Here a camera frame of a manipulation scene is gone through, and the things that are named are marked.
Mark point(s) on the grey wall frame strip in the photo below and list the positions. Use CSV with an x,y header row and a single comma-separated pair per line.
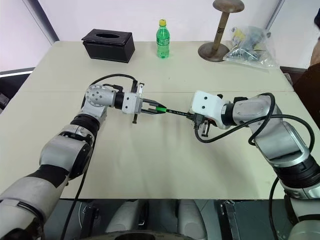
x,y
274,12

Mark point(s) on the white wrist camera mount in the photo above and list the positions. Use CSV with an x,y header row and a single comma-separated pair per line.
x,y
207,105
130,103

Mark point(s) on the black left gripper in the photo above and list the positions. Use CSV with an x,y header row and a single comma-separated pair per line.
x,y
141,93

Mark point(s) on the person in dark clothing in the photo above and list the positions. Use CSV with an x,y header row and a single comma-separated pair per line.
x,y
308,82

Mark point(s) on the white rounded robot shell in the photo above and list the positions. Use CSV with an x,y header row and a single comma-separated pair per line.
x,y
125,217
192,217

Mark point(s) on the green marker cap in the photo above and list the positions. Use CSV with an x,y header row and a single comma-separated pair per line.
x,y
161,109

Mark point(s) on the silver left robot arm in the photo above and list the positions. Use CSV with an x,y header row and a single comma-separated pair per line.
x,y
62,150

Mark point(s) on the brown wooden hat stand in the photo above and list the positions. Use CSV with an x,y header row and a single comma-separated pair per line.
x,y
220,30

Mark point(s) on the black wall frame strip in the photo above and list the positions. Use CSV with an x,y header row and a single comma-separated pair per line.
x,y
45,20

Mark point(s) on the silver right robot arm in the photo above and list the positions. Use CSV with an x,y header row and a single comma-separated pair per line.
x,y
280,140

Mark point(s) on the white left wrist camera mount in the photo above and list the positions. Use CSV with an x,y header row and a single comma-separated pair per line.
x,y
130,103

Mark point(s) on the green plastic bottle yellow cap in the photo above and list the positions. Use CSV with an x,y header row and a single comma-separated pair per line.
x,y
162,42

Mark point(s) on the clear plastic bag of items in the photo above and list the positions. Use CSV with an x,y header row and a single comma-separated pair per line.
x,y
250,47

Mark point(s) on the dark furniture beside table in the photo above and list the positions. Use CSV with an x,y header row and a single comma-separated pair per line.
x,y
12,85

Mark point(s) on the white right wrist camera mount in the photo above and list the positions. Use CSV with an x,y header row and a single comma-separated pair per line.
x,y
207,105

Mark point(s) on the black tissue box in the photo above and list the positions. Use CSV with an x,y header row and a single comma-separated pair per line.
x,y
107,48

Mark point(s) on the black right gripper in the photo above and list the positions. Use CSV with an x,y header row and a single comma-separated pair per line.
x,y
204,127

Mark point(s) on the black marker pen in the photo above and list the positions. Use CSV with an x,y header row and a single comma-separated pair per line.
x,y
178,112

